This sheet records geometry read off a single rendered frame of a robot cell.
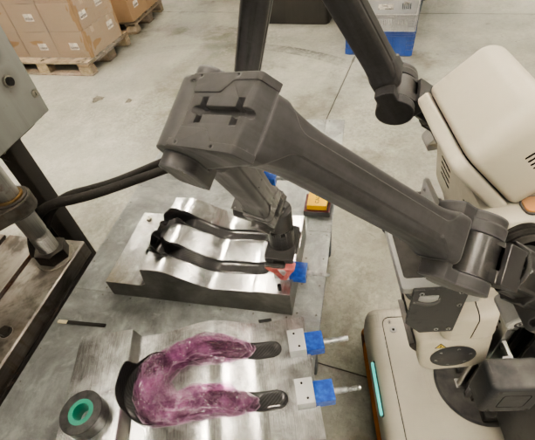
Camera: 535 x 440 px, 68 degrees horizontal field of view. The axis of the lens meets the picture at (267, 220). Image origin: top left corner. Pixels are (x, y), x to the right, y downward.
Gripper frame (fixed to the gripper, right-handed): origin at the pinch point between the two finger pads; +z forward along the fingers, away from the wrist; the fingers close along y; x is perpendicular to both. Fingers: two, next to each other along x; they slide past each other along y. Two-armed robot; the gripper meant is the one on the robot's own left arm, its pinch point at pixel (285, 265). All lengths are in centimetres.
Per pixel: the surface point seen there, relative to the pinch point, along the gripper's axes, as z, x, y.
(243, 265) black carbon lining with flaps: 2.7, -11.3, -0.8
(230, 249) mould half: 2.5, -16.1, -5.6
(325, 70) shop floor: 91, -22, -287
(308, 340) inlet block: 4.0, 7.6, 16.5
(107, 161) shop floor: 90, -170, -147
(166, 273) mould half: -1.9, -28.2, 7.1
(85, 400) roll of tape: -3.8, -31.6, 38.4
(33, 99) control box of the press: -23, -85, -38
